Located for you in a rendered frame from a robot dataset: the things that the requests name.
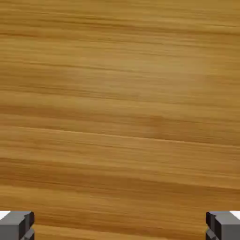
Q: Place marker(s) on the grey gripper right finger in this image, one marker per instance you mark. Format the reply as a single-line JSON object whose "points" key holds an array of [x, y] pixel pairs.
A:
{"points": [[227, 227]]}

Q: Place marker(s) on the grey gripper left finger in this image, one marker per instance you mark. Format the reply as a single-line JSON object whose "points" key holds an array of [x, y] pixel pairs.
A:
{"points": [[13, 227]]}

